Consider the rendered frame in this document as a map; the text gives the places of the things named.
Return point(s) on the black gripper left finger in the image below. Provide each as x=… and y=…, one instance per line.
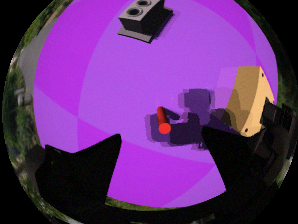
x=93, y=168

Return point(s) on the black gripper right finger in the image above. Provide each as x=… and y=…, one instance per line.
x=232, y=153

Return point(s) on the dark red peg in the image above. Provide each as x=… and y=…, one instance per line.
x=163, y=123

